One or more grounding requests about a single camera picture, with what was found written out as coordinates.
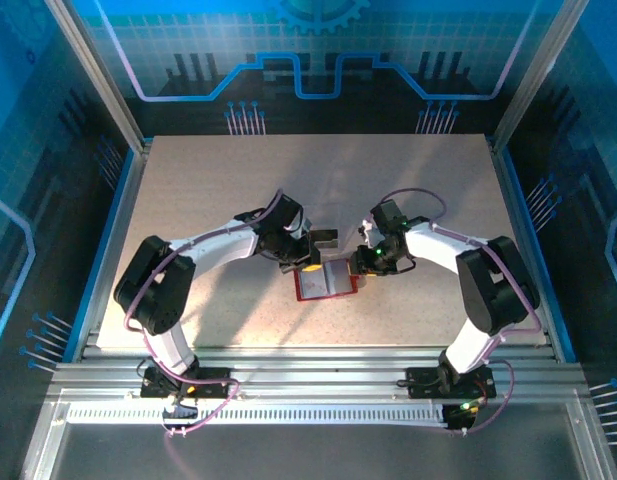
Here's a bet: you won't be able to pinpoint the black controller board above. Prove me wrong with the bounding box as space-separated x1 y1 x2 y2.
443 397 489 432

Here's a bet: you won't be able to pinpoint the aluminium frame post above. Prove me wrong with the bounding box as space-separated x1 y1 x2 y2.
489 0 592 151
43 0 148 151

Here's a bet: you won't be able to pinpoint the aluminium side rail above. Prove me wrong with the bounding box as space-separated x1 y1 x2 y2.
487 134 564 364
70 139 154 361

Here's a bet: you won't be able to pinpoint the blue edge strip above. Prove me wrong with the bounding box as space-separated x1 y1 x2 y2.
61 135 142 363
500 144 578 364

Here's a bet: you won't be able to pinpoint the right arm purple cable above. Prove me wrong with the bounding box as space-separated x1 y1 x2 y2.
367 187 543 437

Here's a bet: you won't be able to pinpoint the aluminium cross rails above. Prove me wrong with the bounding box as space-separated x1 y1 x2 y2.
45 344 589 401

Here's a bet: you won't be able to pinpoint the white slotted cable duct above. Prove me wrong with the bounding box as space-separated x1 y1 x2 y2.
65 403 450 427

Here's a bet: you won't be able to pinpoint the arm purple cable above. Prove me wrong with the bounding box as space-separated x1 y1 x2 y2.
367 187 543 437
123 188 285 439

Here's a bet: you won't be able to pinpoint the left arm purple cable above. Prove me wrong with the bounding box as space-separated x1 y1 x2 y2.
123 188 285 439

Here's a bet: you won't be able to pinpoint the red leather card holder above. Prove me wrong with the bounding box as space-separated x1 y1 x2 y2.
293 258 368 304

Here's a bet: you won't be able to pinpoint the grey metal shelf plate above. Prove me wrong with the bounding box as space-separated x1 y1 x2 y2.
22 389 617 480

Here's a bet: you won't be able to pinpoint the black white cable connector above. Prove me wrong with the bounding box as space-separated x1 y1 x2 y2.
161 398 199 422

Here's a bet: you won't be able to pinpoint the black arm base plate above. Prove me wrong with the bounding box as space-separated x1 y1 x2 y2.
405 366 498 400
139 366 233 400

